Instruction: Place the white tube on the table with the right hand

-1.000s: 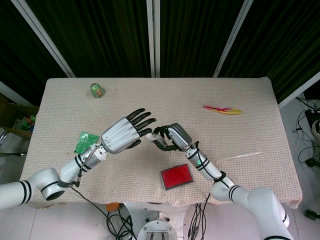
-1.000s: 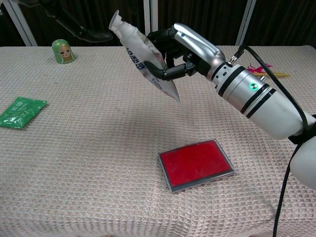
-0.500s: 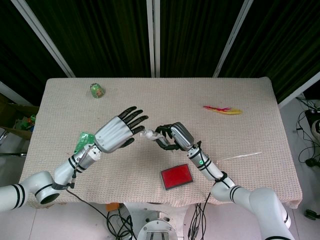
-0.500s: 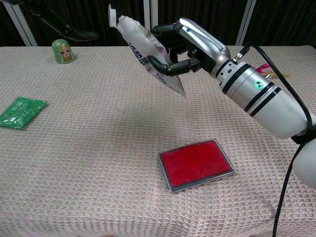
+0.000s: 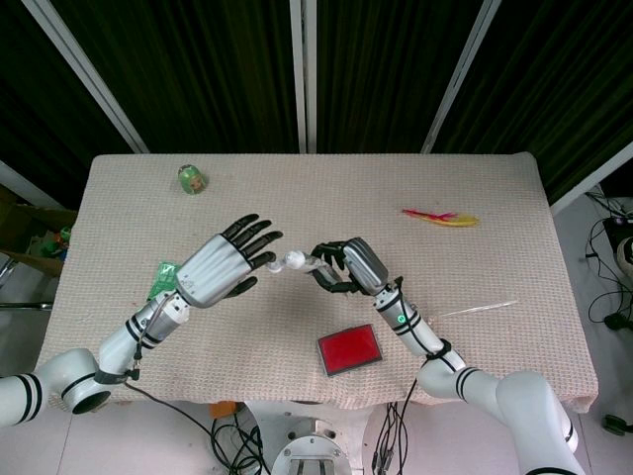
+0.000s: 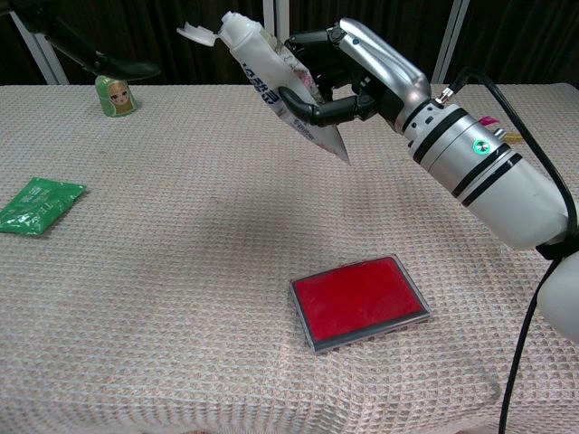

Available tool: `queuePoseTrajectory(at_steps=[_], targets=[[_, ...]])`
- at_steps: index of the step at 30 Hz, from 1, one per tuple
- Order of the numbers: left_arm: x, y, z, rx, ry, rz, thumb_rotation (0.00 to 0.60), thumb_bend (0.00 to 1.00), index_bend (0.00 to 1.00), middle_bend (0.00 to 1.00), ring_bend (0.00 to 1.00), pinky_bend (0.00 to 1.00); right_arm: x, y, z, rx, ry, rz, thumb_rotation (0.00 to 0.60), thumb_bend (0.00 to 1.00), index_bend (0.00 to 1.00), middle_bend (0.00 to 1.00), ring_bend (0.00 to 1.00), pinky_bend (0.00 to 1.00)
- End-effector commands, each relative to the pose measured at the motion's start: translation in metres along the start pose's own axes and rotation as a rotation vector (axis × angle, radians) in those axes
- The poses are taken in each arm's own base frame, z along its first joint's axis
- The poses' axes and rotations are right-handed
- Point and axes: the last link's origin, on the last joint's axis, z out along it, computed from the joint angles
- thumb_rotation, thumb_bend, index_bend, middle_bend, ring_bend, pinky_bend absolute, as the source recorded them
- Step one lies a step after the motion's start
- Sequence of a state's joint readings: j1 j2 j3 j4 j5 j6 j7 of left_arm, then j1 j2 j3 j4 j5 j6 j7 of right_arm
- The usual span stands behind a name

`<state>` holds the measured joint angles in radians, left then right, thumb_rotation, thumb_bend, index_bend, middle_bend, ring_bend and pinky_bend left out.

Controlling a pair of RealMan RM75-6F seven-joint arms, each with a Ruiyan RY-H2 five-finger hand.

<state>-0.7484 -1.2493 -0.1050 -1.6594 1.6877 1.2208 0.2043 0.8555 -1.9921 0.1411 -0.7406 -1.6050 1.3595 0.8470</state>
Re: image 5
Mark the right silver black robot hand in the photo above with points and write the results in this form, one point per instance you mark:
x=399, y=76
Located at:
x=365, y=267

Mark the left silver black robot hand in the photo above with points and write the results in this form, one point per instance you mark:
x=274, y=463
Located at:
x=213, y=269

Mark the small white object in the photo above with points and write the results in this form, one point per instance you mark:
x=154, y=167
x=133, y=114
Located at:
x=297, y=260

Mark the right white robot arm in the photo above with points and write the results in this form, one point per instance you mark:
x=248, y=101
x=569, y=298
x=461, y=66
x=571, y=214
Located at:
x=487, y=383

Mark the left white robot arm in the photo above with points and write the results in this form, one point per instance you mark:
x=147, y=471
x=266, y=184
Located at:
x=101, y=353

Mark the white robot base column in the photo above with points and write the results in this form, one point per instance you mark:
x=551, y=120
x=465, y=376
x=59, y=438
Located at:
x=312, y=447

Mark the green printed packet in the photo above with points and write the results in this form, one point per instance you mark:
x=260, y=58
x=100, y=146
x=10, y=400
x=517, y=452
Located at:
x=163, y=278

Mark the red pad in clear case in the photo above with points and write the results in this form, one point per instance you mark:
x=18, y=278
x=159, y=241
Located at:
x=349, y=350

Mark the beige woven tablecloth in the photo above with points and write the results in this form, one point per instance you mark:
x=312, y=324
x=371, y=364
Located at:
x=316, y=198

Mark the red yellow feather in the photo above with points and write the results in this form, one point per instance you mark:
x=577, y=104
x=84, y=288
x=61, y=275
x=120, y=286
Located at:
x=443, y=218

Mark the green cartoon print cup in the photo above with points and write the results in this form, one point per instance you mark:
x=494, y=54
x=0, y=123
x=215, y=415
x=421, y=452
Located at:
x=191, y=179

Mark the clear thin plastic stick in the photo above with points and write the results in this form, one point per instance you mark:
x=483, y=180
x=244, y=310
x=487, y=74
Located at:
x=482, y=308

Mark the orange small box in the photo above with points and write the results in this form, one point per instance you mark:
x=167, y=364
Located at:
x=222, y=410

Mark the brown cardboard box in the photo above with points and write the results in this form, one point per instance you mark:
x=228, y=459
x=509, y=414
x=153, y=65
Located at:
x=29, y=232

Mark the white black round device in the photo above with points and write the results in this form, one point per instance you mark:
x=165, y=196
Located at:
x=626, y=253

